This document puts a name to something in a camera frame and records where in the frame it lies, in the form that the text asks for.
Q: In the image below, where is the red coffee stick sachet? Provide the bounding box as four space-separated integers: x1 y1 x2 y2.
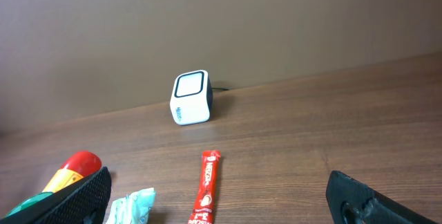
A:
188 150 221 224

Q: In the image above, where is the white barcode scanner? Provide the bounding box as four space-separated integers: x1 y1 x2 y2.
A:
169 70 213 126

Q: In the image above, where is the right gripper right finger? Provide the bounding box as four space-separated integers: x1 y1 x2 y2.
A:
325 170 436 224

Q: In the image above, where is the green lid jar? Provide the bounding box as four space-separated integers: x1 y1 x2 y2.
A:
6 192 53 217

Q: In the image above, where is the teal tissue packet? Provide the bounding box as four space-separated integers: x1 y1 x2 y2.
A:
106 187 156 224

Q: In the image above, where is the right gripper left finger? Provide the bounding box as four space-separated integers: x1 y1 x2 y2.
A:
1 167 112 224

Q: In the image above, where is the red yellow sauce bottle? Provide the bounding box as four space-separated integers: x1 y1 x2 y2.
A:
43 151 102 193

